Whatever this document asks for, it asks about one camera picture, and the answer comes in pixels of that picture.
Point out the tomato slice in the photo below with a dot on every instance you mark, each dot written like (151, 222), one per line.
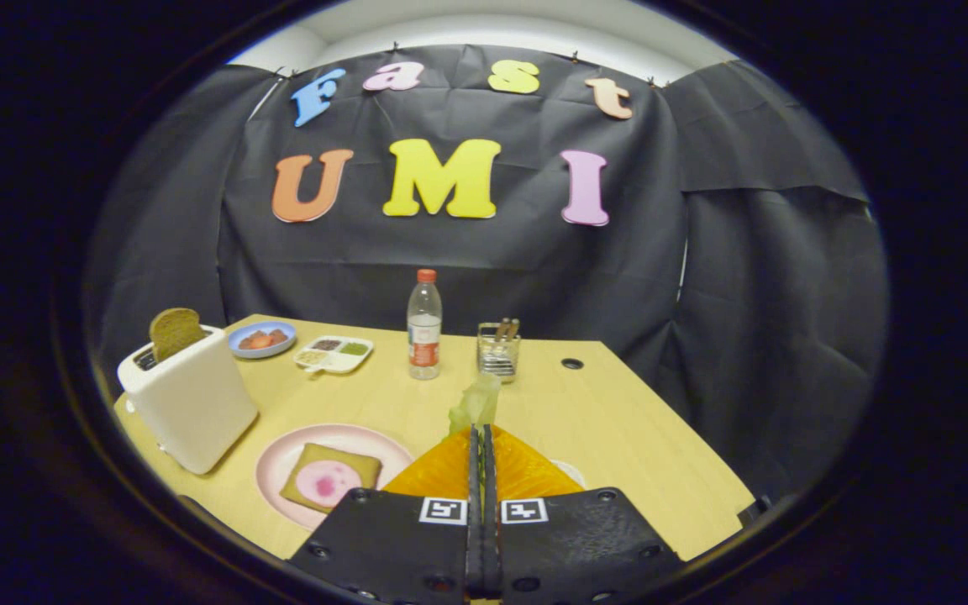
(259, 341)

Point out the black backdrop cloth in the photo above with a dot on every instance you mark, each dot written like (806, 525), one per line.
(492, 252)

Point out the brown cooked meat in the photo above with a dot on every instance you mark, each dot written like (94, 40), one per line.
(276, 336)

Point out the green lettuce leaf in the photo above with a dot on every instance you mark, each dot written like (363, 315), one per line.
(480, 403)

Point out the small white square plate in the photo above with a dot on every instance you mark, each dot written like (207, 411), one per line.
(570, 472)

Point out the white divided condiment tray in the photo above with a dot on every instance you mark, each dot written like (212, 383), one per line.
(334, 363)

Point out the white toaster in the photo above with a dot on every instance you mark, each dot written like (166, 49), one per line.
(190, 403)

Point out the clear cutlery holder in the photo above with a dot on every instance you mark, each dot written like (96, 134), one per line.
(498, 361)

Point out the pink round plate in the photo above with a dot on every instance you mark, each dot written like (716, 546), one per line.
(274, 470)

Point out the bread slice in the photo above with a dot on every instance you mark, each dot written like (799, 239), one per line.
(303, 496)

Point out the brown toast slice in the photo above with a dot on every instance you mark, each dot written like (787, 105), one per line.
(175, 332)

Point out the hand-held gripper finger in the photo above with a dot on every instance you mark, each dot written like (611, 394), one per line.
(475, 504)
(490, 504)

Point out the blue round plate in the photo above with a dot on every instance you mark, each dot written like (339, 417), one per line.
(240, 349)

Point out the clear plastic bottle red cap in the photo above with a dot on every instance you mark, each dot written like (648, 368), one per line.
(424, 336)

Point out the pink ham slice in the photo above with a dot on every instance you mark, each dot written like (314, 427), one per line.
(328, 483)

